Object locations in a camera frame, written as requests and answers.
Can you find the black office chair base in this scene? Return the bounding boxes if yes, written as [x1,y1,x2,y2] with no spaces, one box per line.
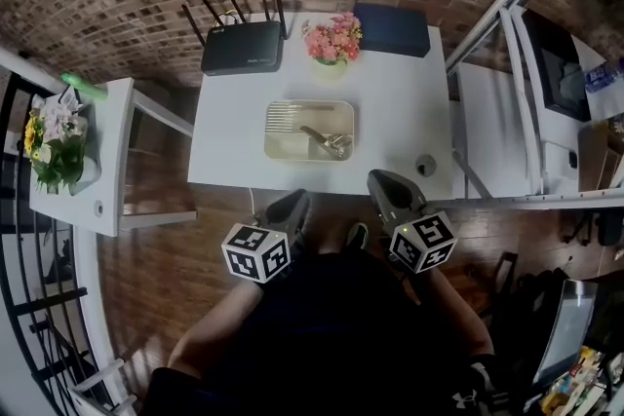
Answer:
[563,211,624,247]

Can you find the black bag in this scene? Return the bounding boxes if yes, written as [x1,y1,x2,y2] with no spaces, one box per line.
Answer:
[514,267,569,357]

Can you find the pile of colourful packets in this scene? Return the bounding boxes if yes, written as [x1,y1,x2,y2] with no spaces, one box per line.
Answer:
[540,345,610,416]

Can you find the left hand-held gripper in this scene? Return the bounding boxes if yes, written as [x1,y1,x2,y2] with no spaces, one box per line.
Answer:
[221,189,311,284]

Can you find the person's dark shirt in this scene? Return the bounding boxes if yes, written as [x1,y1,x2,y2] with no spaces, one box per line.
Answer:
[140,250,513,416]

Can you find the black router with antennas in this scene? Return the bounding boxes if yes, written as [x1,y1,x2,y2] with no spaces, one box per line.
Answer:
[180,0,290,77]

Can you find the person's right forearm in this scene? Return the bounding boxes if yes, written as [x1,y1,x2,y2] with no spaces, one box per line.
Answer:
[407,267,496,359]

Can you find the small white side table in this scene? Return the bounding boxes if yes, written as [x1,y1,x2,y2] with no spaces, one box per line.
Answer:
[28,76,199,239]

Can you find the white metal shelf rack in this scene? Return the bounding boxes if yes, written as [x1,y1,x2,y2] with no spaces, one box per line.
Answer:
[444,0,624,210]

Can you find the dark blue box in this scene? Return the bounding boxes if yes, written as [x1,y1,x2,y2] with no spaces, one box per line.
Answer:
[351,2,431,59]

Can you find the green plastic object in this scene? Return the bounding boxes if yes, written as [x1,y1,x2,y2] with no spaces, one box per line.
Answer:
[60,71,109,102]

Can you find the black tray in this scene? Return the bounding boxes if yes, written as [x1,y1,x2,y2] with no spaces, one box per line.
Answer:
[521,9,594,123]

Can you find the person's left forearm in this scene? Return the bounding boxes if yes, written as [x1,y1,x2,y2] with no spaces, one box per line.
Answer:
[168,280,264,379]

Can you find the grey round cable grommet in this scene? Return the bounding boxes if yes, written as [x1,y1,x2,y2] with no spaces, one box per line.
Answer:
[415,154,438,177]

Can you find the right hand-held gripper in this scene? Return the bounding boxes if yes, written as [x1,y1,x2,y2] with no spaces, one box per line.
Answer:
[368,169,458,274]

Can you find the blue label water bottle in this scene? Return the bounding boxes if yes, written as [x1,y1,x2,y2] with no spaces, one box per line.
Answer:
[583,58,624,94]

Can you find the yellow white flower bouquet vase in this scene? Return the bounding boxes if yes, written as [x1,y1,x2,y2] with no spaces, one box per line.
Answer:
[23,96,97,196]

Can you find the person's black shoe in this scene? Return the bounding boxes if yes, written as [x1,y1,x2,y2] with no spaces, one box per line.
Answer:
[346,222,371,249]

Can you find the grey monitor screen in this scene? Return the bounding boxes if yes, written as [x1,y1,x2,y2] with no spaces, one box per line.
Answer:
[530,278,599,389]

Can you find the black metal railing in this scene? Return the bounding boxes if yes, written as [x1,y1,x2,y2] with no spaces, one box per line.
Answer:
[0,72,106,416]

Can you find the pink flowers in pot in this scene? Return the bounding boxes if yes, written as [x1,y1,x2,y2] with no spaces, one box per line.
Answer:
[300,11,365,82]

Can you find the beige divided tray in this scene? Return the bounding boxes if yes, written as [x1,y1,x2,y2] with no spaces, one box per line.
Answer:
[263,99,356,164]

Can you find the brown wooden box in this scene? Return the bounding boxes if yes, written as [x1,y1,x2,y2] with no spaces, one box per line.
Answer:
[577,119,624,194]

